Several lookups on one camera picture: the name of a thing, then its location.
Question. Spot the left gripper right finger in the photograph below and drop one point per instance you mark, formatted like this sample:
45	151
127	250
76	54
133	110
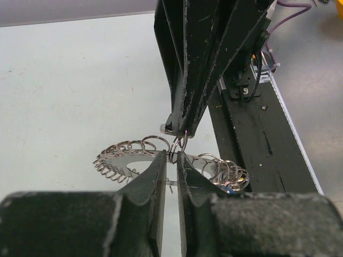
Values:
215	223

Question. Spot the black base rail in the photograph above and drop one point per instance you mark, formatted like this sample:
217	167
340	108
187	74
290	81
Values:
239	132

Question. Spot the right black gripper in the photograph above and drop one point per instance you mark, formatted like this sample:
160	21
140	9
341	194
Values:
198	41

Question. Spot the white slotted cable duct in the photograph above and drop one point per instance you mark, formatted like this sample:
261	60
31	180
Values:
291	161

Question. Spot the blue tag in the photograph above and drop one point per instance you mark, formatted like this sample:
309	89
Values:
229	190

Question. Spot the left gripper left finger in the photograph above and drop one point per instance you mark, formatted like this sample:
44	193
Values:
128	222

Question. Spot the black tag key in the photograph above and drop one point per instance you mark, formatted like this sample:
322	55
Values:
165	130

